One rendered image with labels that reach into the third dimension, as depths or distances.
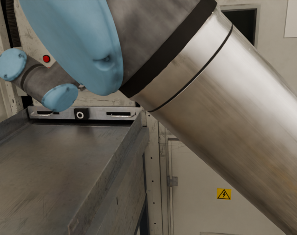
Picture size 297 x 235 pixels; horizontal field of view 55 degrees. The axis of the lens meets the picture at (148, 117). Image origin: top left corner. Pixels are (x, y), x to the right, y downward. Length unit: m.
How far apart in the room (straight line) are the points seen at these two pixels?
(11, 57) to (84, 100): 0.53
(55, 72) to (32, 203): 0.35
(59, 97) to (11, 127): 0.63
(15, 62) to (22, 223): 0.40
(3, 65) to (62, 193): 0.38
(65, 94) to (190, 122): 0.56
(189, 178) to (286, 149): 1.03
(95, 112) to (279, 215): 1.07
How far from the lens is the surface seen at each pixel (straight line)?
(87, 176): 0.90
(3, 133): 1.32
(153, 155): 1.26
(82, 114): 1.28
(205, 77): 0.22
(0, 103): 1.45
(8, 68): 0.84
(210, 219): 1.40
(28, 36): 1.36
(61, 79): 0.78
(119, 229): 0.94
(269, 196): 0.29
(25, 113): 1.44
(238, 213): 1.38
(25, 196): 0.88
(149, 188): 1.35
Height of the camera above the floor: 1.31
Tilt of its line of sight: 20 degrees down
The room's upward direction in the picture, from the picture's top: 3 degrees counter-clockwise
